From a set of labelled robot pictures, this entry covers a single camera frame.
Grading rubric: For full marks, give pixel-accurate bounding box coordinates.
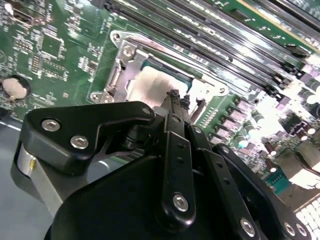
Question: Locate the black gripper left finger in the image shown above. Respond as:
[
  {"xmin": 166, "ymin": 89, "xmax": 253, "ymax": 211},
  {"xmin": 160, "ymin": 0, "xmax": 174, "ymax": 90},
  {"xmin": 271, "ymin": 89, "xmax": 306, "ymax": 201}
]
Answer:
[{"xmin": 17, "ymin": 88, "xmax": 198, "ymax": 228}]

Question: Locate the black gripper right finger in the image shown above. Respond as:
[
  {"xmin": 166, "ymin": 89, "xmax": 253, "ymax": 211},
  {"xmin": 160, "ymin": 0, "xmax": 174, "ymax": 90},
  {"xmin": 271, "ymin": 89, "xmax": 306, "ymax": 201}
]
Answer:
[{"xmin": 182, "ymin": 94, "xmax": 310, "ymax": 240}]

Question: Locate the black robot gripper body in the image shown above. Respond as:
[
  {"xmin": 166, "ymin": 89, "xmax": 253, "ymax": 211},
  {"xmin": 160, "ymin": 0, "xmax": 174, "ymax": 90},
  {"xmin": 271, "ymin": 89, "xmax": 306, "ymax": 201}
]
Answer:
[{"xmin": 43, "ymin": 152, "xmax": 226, "ymax": 240}]

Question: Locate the metal CPU socket cover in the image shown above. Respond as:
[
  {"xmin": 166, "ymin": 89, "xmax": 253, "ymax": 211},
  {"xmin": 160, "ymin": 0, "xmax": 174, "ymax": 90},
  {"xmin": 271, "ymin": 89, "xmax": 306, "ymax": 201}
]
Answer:
[{"xmin": 117, "ymin": 52, "xmax": 228, "ymax": 103}]

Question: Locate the silver square CPU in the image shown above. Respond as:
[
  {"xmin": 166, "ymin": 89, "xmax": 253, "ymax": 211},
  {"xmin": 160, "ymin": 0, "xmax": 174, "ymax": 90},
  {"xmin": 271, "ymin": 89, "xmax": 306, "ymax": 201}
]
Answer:
[{"xmin": 129, "ymin": 65, "xmax": 194, "ymax": 106}]

